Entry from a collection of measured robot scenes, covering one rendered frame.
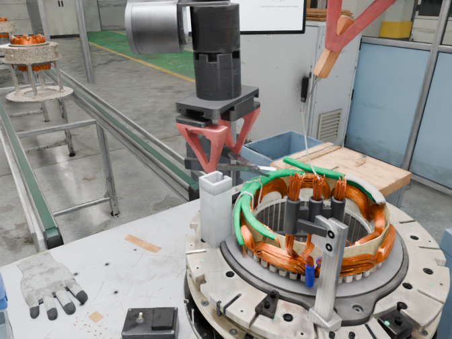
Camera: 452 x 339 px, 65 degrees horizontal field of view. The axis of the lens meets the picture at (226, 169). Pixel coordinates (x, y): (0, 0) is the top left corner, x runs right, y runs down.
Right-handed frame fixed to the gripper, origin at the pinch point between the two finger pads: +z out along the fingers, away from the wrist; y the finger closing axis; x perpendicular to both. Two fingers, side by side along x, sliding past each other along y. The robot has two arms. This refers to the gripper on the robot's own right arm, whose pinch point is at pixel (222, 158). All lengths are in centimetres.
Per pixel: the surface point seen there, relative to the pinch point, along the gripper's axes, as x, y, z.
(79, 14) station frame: -214, -135, -4
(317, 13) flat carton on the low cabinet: -70, -220, 1
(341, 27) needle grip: 14.8, 0.3, -17.5
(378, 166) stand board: 15.1, -32.8, 12.4
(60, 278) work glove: -40, 9, 36
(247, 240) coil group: 9.2, 8.8, 4.4
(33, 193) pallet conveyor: -89, -12, 40
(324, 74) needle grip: 13.6, 0.4, -13.1
